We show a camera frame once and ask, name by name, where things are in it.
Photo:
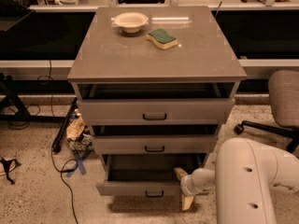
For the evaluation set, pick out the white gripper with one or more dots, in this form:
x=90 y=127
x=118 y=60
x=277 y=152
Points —
x=188 y=185

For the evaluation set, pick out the grey bottom drawer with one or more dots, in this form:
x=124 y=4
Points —
x=147 y=175

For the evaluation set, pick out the grey drawer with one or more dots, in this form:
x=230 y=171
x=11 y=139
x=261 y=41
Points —
x=155 y=112
x=154 y=144
x=147 y=175

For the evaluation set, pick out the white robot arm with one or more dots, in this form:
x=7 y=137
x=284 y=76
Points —
x=245 y=173

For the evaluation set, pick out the grey middle drawer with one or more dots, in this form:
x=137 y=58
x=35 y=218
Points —
x=154 y=144

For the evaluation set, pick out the grey top drawer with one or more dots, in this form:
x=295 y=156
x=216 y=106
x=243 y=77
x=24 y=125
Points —
x=155 y=112

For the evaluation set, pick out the grey drawer cabinet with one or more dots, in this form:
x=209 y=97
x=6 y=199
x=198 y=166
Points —
x=113 y=66

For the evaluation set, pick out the blue tape cross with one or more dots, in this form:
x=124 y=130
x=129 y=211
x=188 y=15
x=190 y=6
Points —
x=80 y=157

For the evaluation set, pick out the black power strip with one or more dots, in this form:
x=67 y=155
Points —
x=56 y=147

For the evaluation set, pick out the office chair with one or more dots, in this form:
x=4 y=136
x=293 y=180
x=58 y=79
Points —
x=283 y=87

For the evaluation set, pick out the green yellow sponge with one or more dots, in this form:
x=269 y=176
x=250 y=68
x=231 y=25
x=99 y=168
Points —
x=162 y=39

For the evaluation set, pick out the white paper bowl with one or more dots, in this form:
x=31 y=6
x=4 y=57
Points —
x=131 y=22

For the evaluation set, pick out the black desk leg frame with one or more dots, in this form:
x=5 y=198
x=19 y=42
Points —
x=22 y=114

